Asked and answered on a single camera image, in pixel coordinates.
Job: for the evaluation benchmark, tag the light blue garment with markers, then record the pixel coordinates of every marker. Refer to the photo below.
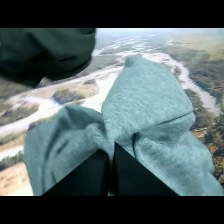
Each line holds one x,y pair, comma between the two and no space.
150,110

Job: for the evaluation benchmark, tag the dark green garment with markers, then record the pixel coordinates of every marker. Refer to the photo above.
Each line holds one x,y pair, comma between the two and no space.
46,53

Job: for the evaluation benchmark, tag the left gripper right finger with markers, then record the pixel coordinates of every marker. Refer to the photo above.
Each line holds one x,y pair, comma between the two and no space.
136,178

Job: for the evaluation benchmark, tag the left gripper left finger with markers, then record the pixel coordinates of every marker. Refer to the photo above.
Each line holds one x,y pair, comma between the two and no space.
86,178

